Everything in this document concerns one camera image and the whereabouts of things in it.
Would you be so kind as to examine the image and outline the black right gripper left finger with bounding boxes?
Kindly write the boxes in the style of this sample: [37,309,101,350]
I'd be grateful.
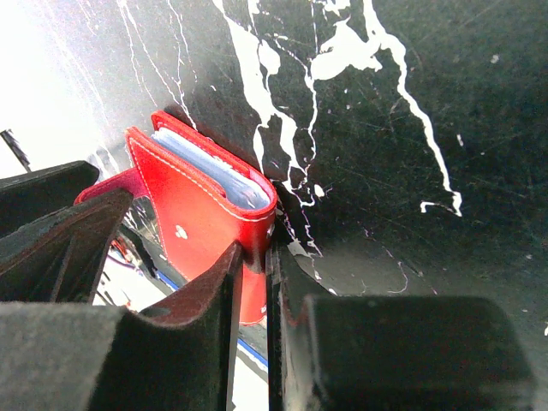
[1,243,242,410]

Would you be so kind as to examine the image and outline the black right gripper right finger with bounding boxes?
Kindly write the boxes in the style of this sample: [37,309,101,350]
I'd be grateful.
[265,246,535,410]

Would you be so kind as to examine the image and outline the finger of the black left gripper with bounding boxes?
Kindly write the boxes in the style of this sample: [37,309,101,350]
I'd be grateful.
[1,188,133,302]
[1,161,99,235]

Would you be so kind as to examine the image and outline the red leather card holder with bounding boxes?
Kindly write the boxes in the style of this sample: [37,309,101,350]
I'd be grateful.
[75,110,277,325]

